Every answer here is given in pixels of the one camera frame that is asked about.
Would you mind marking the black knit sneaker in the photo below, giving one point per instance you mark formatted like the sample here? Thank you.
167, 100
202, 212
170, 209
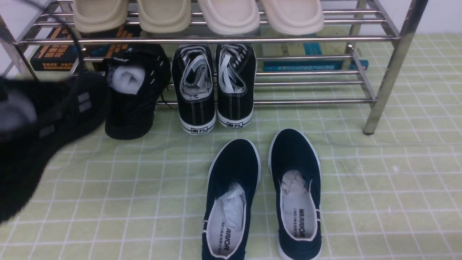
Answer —
137, 80
38, 119

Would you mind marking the stainless steel shoe rack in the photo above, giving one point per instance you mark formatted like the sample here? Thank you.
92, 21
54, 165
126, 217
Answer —
370, 24

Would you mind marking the navy slip-on shoe left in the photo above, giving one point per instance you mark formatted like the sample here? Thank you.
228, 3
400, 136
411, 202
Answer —
233, 178

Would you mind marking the navy slip-on shoe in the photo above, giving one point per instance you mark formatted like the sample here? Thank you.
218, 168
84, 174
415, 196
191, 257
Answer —
296, 173
233, 178

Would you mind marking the black canvas sneaker right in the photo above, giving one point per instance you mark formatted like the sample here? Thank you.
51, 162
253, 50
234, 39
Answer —
236, 67

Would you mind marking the black canvas sneaker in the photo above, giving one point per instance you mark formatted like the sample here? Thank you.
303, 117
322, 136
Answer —
192, 76
236, 67

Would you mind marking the navy slip-on shoe right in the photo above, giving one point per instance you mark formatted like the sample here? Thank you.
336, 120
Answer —
296, 173

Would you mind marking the black canvas sneaker left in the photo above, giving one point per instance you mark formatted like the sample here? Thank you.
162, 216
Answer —
192, 76

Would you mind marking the blue beige book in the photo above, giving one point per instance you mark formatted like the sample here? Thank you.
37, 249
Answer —
306, 54

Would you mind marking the cream slipper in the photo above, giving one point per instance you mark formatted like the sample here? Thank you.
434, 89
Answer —
294, 17
230, 17

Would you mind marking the cream slipper far right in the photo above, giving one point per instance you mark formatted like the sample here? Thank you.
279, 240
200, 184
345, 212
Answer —
294, 17

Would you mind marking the beige slipper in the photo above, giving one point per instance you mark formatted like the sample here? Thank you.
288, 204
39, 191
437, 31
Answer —
91, 16
164, 16

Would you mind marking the green checked tablecloth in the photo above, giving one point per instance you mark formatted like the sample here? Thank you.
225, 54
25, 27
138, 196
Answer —
393, 195

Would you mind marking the beige slipper far left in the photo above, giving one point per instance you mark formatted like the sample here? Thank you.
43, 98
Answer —
91, 16

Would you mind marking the black orange book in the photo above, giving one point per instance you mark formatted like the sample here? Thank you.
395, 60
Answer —
62, 57

